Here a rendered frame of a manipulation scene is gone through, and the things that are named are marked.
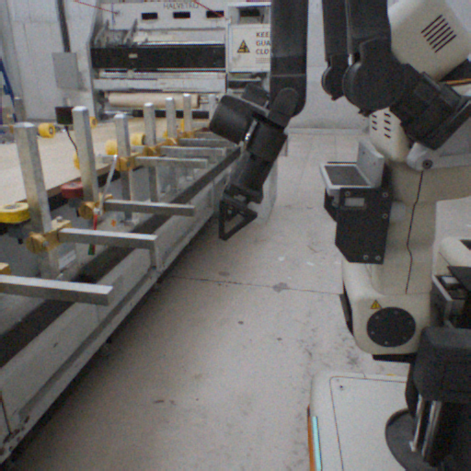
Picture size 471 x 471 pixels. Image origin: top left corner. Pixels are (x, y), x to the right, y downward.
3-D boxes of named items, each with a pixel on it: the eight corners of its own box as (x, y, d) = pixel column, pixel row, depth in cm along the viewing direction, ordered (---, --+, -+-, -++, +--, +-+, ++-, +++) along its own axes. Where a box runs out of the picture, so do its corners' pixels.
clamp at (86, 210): (114, 207, 141) (112, 193, 140) (94, 220, 129) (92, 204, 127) (99, 206, 142) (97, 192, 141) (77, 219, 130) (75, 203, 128)
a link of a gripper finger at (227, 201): (202, 236, 69) (224, 188, 65) (207, 222, 75) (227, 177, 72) (238, 252, 69) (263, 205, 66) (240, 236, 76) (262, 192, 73)
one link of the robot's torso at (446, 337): (433, 345, 113) (450, 263, 104) (479, 428, 86) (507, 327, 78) (333, 338, 116) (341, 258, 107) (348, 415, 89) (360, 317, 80)
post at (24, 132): (63, 293, 118) (34, 121, 101) (56, 300, 115) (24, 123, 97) (52, 292, 119) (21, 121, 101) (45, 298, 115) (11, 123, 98)
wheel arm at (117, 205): (196, 216, 132) (196, 203, 131) (193, 219, 129) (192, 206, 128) (74, 207, 141) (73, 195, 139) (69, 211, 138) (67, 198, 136)
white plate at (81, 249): (120, 238, 147) (117, 212, 143) (79, 269, 123) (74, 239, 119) (118, 238, 147) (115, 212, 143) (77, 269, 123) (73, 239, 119)
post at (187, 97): (194, 183, 231) (190, 93, 214) (192, 185, 228) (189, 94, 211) (189, 183, 232) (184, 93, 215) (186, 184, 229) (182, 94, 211)
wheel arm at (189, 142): (235, 146, 197) (235, 138, 196) (235, 147, 194) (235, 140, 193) (140, 143, 207) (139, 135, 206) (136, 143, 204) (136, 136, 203)
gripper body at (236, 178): (224, 191, 68) (242, 151, 65) (227, 177, 77) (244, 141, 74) (258, 208, 68) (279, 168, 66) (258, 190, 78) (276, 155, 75)
